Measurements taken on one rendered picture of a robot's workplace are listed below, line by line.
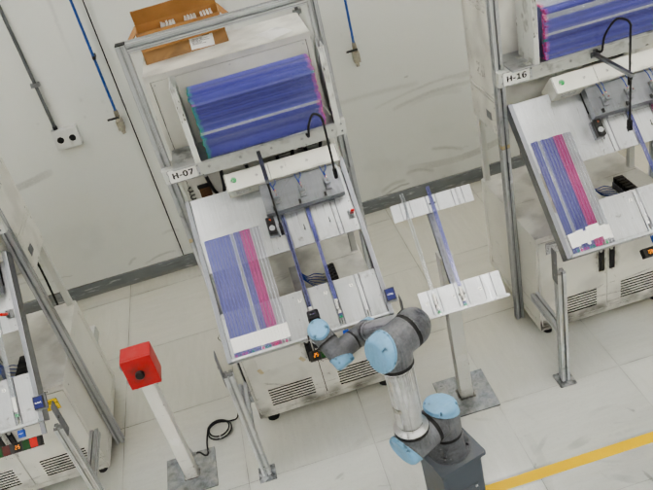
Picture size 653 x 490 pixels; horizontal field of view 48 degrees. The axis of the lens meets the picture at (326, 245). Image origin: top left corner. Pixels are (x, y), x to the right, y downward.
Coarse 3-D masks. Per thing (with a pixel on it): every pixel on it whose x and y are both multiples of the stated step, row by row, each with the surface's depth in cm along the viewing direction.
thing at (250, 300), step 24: (216, 240) 304; (240, 240) 304; (216, 264) 301; (240, 264) 301; (264, 264) 301; (240, 288) 299; (264, 288) 298; (240, 312) 296; (264, 312) 296; (240, 336) 294; (264, 336) 293; (288, 336) 293
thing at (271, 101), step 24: (240, 72) 290; (264, 72) 283; (288, 72) 282; (312, 72) 284; (192, 96) 281; (216, 96) 281; (240, 96) 283; (264, 96) 285; (288, 96) 287; (312, 96) 289; (216, 120) 286; (240, 120) 288; (264, 120) 290; (288, 120) 292; (312, 120) 294; (216, 144) 291; (240, 144) 293
